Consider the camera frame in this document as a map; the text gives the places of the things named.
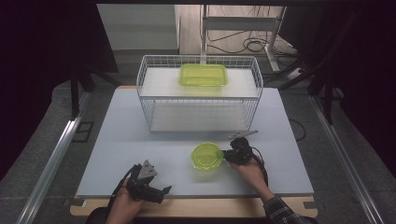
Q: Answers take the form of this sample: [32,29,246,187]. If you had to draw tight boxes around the green round plastic container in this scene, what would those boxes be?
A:
[190,142,225,172]

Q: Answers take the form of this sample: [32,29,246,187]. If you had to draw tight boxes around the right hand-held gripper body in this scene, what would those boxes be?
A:
[223,130,260,166]

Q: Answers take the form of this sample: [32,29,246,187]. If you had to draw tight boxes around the person's left hand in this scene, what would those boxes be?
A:
[105,186,145,224]

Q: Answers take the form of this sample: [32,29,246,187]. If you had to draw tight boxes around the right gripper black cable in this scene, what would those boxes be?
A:
[249,146,270,189]

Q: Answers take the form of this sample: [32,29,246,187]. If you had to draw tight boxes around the black floor cables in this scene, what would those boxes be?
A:
[206,5,297,59]

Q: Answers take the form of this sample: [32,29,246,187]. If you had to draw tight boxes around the white cabinet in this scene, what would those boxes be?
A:
[96,3,181,56]

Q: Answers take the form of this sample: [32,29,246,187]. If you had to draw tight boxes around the white metal desk frame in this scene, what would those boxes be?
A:
[200,4,288,73]

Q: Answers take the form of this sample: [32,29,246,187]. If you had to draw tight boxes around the thin black floor cable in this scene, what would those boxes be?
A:
[289,119,308,143]

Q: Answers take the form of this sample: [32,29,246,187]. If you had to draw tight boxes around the green rectangular plastic container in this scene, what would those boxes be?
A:
[177,63,229,88]

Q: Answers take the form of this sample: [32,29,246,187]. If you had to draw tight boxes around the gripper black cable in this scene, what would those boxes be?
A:
[107,163,140,207]
[249,146,270,189]

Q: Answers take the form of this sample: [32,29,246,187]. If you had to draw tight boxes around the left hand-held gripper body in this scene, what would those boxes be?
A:
[125,160,161,203]

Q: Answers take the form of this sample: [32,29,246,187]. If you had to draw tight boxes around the white power strip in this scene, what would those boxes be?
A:
[285,66,304,81]

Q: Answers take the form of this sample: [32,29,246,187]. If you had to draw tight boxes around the person's right hand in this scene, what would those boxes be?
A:
[229,156,276,203]

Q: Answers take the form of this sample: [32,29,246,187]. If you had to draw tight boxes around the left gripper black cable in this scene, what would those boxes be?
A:
[107,163,140,207]

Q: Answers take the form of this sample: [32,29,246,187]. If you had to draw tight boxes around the white wire shelf rack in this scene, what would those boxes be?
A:
[135,54,264,134]

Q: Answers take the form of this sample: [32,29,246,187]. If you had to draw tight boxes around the black curtain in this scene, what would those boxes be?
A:
[279,0,396,179]
[0,0,120,182]

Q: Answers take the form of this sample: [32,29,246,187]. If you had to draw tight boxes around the aluminium rail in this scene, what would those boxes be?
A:
[309,94,386,224]
[16,91,92,224]

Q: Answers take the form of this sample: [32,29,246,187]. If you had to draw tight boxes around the black metal stand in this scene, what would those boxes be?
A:
[264,6,366,126]
[68,59,121,121]

